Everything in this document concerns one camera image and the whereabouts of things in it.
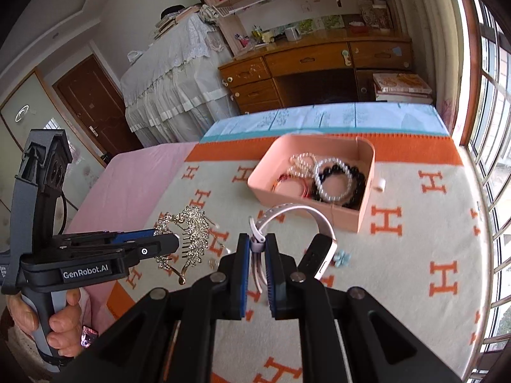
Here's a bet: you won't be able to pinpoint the cream curtain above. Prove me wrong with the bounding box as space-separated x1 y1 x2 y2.
379 0 461 130

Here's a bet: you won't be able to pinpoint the stack of large books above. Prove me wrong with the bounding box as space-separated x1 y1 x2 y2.
373 72 434 104

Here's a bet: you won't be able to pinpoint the small pink glossy item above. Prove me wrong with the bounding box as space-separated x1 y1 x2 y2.
81 325 100 346

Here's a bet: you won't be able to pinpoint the red bangle bracelet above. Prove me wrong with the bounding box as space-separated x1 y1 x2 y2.
272 173 317 199

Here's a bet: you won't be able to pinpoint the small cream pearl bracelet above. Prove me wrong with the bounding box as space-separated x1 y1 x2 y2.
288 152 320 179

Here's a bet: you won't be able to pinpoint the pink bedsheet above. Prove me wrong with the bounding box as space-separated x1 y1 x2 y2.
69 141 200 330

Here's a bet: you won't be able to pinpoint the person's left hand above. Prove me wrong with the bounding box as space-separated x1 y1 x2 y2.
5 287 83 359

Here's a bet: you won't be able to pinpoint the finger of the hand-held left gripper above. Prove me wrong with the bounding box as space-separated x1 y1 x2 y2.
120 234 180 266
109 228 157 246

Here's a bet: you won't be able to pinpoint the brown wooden door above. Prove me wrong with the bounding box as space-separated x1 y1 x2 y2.
52 53 145 161

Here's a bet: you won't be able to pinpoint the light blue printed sheet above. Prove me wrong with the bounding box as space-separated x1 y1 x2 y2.
199 102 450 143

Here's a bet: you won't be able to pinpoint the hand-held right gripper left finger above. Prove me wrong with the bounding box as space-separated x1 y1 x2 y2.
51 232 251 383

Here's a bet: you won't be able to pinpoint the white lace furniture cover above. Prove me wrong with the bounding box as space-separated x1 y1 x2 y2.
120 11 241 149

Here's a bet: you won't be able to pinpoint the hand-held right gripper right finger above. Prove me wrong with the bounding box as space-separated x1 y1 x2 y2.
264 232 461 383

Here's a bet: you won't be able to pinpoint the gold leaf hair comb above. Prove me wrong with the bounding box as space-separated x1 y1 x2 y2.
172 205 212 286

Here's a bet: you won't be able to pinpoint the wooden desk with drawers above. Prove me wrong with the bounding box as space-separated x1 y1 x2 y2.
218 34 414 116

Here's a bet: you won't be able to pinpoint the white pearl bracelet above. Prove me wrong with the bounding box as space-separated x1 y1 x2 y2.
314 158 354 204

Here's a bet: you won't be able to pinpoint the light blue flower earrings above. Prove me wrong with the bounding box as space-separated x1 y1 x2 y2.
331 249 351 269

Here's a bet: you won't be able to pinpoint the rhinestone tiara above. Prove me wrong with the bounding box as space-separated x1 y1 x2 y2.
153 211 188 276

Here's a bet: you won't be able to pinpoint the smartwatch with lavender strap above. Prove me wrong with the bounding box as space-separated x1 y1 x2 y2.
248 204 339 294

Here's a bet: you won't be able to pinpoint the black bead bracelet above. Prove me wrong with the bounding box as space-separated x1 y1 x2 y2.
309 162 367 210

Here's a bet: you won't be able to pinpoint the window frame with bars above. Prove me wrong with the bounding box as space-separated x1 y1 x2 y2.
455 0 511 354

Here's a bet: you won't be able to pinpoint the pink jewelry box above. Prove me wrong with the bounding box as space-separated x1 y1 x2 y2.
247 134 376 233

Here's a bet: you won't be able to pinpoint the orange patterned blanket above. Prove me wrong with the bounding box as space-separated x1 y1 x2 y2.
106 135 494 383

